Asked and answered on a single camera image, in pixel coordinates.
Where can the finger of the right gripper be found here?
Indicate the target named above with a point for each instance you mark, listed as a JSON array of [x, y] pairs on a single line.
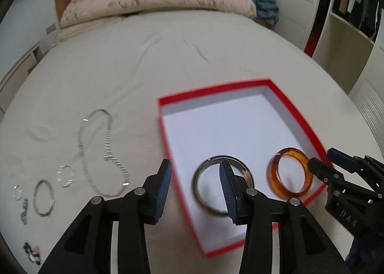
[[340, 158], [322, 171]]

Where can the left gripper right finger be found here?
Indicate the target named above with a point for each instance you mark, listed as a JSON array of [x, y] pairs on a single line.
[[233, 188]]

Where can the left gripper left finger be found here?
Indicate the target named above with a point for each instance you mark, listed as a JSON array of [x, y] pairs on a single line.
[[157, 187]]

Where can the dark brown bangle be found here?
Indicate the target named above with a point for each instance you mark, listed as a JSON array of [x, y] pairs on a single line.
[[237, 163]]

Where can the amber orange bangle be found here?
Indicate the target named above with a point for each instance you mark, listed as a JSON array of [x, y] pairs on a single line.
[[274, 178]]

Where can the twisted silver bangle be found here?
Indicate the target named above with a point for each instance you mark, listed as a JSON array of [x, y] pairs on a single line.
[[65, 176]]

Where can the thin silver bangle with clasp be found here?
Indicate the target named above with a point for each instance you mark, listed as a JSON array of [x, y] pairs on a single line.
[[39, 184]]

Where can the red jewelry box tray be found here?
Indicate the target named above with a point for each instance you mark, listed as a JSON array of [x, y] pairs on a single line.
[[249, 120]]

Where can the white bed sheet mattress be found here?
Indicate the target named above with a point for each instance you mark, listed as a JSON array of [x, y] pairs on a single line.
[[124, 67]]

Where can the silver wristwatch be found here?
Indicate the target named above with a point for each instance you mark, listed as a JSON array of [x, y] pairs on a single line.
[[23, 215]]

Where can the small silver hoop earrings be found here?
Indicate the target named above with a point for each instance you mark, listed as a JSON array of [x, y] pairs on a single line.
[[17, 192]]

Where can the wooden nightstand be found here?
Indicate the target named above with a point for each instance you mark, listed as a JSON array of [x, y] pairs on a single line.
[[32, 67]]

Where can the blue crumpled cloth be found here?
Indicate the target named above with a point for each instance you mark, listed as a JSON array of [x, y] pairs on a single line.
[[267, 10]]

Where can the white wardrobe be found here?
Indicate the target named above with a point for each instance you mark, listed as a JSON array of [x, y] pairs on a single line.
[[344, 52]]

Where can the white low cabinet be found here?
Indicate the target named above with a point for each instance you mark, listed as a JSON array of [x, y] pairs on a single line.
[[16, 76]]

